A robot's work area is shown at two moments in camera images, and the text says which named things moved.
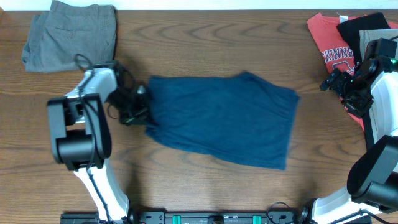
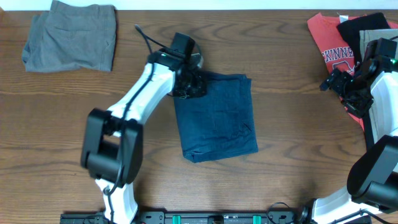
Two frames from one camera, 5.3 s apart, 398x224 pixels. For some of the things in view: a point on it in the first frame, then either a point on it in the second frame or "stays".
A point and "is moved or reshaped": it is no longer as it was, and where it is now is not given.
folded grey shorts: x=52 y=40 stays
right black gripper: x=357 y=109 stays
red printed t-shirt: x=336 y=50 stays
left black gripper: x=141 y=114 to x=201 y=90
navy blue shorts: x=233 y=117 is moved or reshaped
